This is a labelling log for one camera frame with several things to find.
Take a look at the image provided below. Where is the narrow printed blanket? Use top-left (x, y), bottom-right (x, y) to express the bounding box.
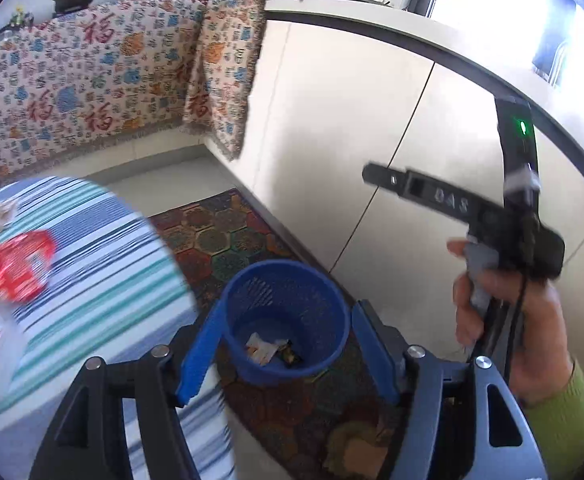
top-left (182, 0), bottom-right (267, 162)

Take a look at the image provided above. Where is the blue striped tablecloth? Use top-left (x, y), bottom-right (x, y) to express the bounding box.
top-left (0, 176), bottom-right (237, 480)

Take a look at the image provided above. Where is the person's right forearm green sleeve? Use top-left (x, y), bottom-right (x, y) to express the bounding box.
top-left (521, 359), bottom-right (584, 480)

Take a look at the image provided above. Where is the large printed blanket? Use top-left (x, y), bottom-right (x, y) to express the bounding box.
top-left (0, 0), bottom-right (207, 188)

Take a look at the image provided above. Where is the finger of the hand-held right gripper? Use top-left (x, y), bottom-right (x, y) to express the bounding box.
top-left (363, 162), bottom-right (411, 197)

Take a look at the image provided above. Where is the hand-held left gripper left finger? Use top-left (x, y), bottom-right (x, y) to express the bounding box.
top-left (29, 287), bottom-right (233, 480)

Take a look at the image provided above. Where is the white kitchen cabinet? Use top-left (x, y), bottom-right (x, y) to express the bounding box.
top-left (204, 0), bottom-right (584, 411)

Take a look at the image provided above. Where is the red snack packet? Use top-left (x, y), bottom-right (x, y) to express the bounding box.
top-left (0, 230), bottom-right (57, 307)

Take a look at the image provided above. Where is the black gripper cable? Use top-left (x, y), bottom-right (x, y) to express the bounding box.
top-left (502, 215), bottom-right (537, 386)

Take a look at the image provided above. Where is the window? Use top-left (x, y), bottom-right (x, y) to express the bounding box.
top-left (531, 0), bottom-right (579, 87)

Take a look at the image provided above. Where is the white paper scrap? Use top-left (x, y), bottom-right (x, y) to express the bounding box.
top-left (245, 332), bottom-right (283, 364)

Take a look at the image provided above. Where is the hexagon patterned rug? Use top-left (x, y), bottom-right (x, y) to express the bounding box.
top-left (149, 188), bottom-right (453, 480)

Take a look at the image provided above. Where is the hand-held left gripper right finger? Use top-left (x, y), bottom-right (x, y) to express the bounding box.
top-left (351, 301), bottom-right (543, 480)

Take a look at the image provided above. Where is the person's right hand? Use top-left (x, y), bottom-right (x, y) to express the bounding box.
top-left (447, 240), bottom-right (574, 406)

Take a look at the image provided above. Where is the blue mesh wastebasket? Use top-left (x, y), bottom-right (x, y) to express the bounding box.
top-left (220, 260), bottom-right (351, 387)

